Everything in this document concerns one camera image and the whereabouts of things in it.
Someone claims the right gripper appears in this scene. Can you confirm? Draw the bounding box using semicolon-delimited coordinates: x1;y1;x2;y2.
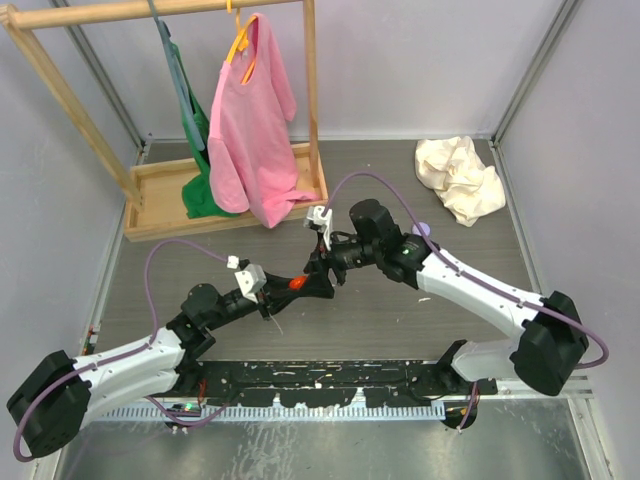
297;229;381;300

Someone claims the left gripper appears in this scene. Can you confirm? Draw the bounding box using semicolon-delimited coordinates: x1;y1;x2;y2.
205;270;299;330

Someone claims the orange charging case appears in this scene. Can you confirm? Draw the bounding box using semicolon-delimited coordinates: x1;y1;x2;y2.
289;275;307;290

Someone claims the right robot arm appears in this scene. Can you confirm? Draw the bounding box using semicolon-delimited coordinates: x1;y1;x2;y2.
304;199;589;396

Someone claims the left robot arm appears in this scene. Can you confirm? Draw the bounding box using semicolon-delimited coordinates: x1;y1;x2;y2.
7;268;310;462

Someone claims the purple charging case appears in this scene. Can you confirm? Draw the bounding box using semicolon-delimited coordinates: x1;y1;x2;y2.
411;222;431;236

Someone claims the green shirt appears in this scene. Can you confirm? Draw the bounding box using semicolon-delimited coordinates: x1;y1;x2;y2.
169;41;238;219

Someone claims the pink shirt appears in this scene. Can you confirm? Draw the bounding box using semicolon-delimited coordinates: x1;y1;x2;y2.
207;13;317;228

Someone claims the wooden clothes rack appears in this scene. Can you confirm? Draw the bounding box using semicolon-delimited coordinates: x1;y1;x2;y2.
1;1;329;242

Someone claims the cream crumpled cloth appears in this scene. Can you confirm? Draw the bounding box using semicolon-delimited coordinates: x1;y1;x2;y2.
415;136;506;227

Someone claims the grey-blue hanger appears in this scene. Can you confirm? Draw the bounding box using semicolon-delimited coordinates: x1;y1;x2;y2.
147;0;206;152

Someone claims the yellow hanger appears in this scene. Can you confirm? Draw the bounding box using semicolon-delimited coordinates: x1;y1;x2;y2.
225;0;258;65

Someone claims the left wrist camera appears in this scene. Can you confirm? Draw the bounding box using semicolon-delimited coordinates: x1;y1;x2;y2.
234;263;267;303

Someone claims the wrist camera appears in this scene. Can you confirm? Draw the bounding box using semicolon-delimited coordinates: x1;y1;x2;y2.
303;205;333;251
234;263;267;303

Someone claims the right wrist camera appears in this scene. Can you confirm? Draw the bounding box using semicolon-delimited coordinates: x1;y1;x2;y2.
303;205;333;251

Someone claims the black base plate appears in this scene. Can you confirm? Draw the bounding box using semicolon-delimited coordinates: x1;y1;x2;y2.
169;360;472;408

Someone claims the slotted cable duct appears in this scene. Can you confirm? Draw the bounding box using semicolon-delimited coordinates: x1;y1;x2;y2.
98;398;446;423

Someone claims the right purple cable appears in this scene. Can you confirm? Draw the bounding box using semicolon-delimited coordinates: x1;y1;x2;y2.
324;171;610;370

